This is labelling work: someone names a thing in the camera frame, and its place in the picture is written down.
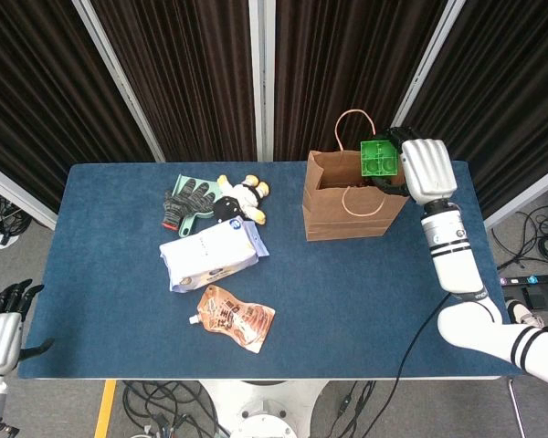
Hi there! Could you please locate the black floor cable tangle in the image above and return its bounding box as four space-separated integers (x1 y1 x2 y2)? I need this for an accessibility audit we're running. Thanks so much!
121 380 232 438
0 184 34 243
491 181 548 271

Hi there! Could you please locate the white metal frame post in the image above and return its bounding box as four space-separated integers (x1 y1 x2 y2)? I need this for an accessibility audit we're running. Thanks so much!
248 0 276 162
482 159 548 232
0 157 58 230
71 0 166 163
390 0 467 131

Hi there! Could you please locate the black foot pedal box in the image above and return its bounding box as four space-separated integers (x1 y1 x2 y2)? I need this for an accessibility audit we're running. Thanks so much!
522 286 548 312

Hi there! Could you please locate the dark brown pleated curtain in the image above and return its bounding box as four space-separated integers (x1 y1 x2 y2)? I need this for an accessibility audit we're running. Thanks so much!
0 0 159 214
90 0 257 162
273 0 444 162
401 0 548 220

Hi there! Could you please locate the white sneaker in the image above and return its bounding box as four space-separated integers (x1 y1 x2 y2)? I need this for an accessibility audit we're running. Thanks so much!
506 298 546 329

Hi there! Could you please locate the black cable with switch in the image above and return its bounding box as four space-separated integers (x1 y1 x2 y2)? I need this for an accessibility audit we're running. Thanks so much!
329 380 378 431

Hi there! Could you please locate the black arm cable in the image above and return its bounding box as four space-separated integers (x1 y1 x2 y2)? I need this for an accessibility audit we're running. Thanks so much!
391 291 453 381

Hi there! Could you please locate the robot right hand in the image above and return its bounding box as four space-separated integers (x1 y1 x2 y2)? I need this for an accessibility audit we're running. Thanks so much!
373 126 458 205

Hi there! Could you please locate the mint green dustpan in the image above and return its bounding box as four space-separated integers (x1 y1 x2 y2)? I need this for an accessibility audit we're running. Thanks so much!
172 173 221 237

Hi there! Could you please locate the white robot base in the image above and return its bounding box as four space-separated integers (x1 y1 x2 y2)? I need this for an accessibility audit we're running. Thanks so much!
200 379 330 438

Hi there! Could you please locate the orange peanut butter pouch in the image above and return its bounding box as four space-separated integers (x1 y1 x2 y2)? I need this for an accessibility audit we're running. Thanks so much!
187 285 276 355

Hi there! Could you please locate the grey knit glove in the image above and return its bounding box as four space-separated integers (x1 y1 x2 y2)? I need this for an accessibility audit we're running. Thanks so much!
163 178 218 230

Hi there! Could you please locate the blue table cloth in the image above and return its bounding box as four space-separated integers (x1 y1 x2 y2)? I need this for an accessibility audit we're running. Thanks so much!
16 160 524 381

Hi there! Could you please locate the brown paper bag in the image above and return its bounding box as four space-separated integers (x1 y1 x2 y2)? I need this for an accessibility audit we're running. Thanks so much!
302 109 411 242

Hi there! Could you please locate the white tissue pack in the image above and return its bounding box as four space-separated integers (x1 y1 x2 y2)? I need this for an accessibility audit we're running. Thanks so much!
158 215 270 293

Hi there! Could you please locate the yellow floor tape strip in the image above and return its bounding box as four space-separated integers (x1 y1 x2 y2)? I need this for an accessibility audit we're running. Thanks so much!
93 380 118 438

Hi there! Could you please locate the white black plush toy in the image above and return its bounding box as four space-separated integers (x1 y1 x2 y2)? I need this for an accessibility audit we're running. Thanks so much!
212 173 271 225

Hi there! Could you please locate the green toy block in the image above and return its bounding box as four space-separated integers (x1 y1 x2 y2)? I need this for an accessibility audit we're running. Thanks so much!
359 139 401 178

